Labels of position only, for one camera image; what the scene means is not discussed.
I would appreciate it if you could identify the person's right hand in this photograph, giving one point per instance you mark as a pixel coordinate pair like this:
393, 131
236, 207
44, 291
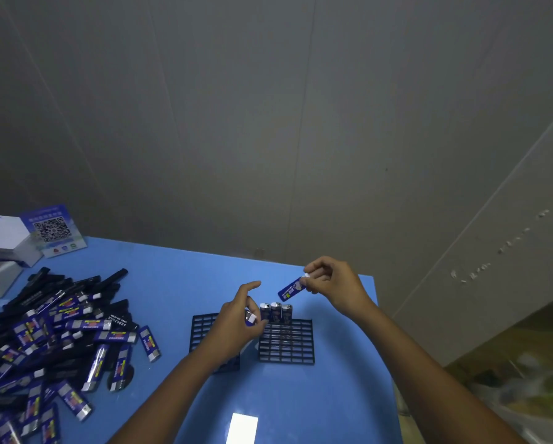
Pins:
341, 286

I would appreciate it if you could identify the person's left hand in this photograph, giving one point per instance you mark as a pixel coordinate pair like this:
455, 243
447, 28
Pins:
227, 335

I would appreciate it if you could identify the person's right forearm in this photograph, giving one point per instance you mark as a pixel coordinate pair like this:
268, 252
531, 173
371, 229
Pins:
424, 388

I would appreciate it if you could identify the crumpled clear plastic bags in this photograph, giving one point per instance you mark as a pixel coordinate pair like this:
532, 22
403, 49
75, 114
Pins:
521, 388

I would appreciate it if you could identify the person's left forearm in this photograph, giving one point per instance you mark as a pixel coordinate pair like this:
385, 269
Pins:
170, 402

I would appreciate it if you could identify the pile of mixed lighters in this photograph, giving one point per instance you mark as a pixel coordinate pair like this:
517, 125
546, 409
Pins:
40, 332

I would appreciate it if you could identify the black grid tray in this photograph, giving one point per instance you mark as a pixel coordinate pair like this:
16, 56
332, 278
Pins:
200, 330
285, 346

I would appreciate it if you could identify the blue code sign stand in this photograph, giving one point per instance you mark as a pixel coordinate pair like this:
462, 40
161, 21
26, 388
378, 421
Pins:
52, 230

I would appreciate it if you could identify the white cardboard box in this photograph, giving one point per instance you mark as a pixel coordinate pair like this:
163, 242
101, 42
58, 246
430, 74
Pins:
3, 233

